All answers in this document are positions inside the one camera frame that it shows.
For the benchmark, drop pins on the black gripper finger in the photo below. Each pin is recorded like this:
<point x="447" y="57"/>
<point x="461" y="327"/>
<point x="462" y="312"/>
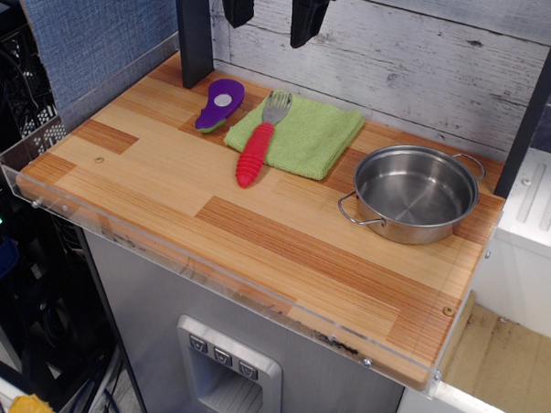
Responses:
<point x="238" y="12"/>
<point x="307" y="18"/>

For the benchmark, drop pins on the stainless steel pot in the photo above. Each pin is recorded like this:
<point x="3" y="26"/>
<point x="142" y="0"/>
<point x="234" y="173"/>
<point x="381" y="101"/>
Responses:
<point x="413" y="194"/>

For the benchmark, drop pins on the clear acrylic counter guard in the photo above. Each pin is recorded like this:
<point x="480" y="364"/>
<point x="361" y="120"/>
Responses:
<point x="138" y="174"/>

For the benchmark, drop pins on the purple toy eggplant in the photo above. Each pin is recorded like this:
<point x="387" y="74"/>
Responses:
<point x="224" y="96"/>

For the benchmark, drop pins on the green microfiber cloth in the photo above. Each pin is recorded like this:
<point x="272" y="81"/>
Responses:
<point x="307" y="142"/>

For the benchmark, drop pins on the blue fabric panel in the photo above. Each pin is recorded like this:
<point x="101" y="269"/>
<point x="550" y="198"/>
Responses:
<point x="93" y="50"/>

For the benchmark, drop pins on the black plastic crate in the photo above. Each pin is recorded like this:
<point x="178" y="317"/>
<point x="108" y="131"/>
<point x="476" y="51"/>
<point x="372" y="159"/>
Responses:
<point x="26" y="98"/>

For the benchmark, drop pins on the silver toy fridge cabinet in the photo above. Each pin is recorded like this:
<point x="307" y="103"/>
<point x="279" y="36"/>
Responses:
<point x="146" y="302"/>

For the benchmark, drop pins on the toy ice water dispenser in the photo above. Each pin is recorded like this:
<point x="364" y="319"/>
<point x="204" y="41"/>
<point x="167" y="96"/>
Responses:
<point x="226" y="376"/>

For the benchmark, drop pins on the white toy sink unit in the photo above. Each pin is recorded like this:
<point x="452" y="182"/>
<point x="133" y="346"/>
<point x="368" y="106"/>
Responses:
<point x="499" y="359"/>

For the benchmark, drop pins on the dark grey left post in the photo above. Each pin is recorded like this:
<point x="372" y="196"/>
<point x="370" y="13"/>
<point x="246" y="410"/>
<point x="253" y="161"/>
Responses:
<point x="195" y="40"/>

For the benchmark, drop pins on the dark grey post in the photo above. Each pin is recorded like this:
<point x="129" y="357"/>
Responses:
<point x="195" y="40"/>
<point x="526" y="131"/>

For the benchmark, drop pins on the red handled toy fork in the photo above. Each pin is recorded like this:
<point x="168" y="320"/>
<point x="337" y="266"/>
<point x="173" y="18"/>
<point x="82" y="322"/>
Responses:
<point x="252" y="158"/>

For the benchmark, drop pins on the dark grey right post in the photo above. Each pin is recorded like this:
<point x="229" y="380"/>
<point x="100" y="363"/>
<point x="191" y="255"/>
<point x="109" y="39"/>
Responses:
<point x="526" y="131"/>

